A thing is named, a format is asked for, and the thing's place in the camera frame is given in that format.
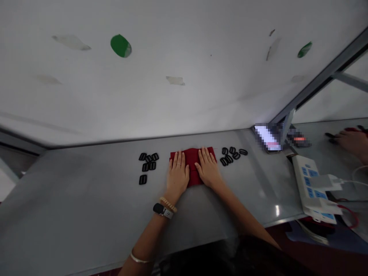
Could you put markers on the flat white plug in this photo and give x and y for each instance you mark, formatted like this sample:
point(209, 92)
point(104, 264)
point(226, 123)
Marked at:
point(323, 204)

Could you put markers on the person's right hand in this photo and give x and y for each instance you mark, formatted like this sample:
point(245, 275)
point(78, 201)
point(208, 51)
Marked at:
point(208, 171)

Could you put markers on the small black device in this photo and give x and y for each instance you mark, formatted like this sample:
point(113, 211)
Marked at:
point(299, 138)

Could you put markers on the white power strip blue sockets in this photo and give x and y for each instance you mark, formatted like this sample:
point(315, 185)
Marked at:
point(309, 184)

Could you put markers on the person's left hand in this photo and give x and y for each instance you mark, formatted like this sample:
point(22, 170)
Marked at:
point(178, 178)

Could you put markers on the grey metal window frame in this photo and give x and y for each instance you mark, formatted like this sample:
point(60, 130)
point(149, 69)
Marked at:
point(319, 83)

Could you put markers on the red cloth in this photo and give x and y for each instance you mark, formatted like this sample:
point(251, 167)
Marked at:
point(192, 161)

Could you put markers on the green oval sticker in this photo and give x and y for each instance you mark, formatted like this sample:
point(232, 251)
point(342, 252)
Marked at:
point(304, 50)
point(120, 46)

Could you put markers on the white charger plug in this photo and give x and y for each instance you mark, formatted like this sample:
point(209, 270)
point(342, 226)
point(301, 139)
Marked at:
point(326, 182)

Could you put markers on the pile of black plastic buckles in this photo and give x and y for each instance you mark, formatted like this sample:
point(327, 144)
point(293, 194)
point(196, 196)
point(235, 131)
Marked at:
point(231, 156)
point(148, 165)

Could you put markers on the smartphone on stand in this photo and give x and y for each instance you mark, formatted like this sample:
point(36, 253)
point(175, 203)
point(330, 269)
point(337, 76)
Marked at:
point(268, 138)

